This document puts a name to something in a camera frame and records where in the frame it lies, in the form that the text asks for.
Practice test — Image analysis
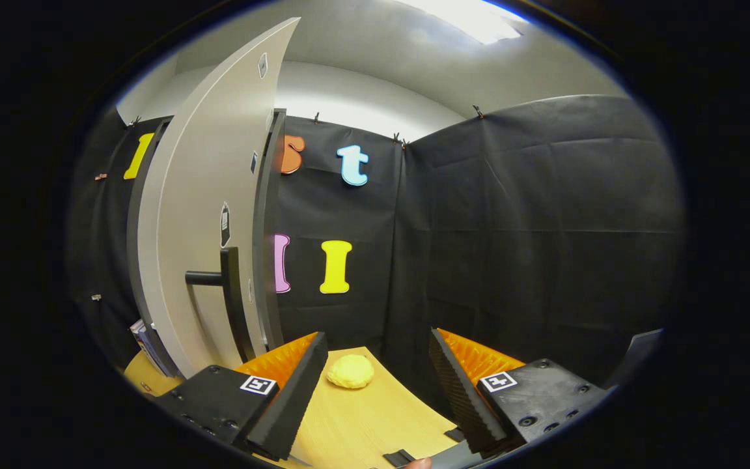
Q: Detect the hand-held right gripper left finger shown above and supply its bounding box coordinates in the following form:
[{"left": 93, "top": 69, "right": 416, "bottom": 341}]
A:
[{"left": 152, "top": 331, "right": 329, "bottom": 462}]

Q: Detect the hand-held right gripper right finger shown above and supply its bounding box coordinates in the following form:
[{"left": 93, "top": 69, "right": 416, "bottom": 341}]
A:
[{"left": 429, "top": 328, "right": 610, "bottom": 459}]

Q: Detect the black cabinet door handle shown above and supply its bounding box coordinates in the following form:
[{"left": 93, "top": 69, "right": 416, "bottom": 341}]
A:
[{"left": 185, "top": 246, "right": 255, "bottom": 364}]

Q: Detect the beige cabinet door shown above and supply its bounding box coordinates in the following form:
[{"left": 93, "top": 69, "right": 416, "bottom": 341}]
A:
[{"left": 126, "top": 17, "right": 301, "bottom": 380}]

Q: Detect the yellow bumpy round object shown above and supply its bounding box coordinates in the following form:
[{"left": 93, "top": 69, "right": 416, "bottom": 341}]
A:
[{"left": 326, "top": 354, "right": 376, "bottom": 390}]

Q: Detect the white cover book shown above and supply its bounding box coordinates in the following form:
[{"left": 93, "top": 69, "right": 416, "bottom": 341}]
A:
[{"left": 129, "top": 318, "right": 154, "bottom": 365}]

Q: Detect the black backdrop cloth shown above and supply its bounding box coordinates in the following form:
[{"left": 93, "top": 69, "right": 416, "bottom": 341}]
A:
[{"left": 66, "top": 94, "right": 685, "bottom": 418}]

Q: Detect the long ceiling light panel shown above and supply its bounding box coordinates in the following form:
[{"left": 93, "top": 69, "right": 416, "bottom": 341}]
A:
[{"left": 398, "top": 0, "right": 529, "bottom": 45}]

